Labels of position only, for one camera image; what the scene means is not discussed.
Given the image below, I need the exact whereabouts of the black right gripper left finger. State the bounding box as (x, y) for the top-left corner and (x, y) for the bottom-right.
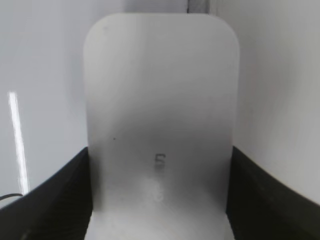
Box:
(0, 147), (93, 240)

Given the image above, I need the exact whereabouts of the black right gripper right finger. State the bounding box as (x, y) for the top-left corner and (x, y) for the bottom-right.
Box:
(226, 147), (320, 240)

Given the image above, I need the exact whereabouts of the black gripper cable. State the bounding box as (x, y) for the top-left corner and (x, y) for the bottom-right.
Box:
(0, 192), (24, 201)

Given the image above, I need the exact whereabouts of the white rectangular board eraser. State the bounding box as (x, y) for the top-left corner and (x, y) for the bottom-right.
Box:
(83, 13), (240, 240)

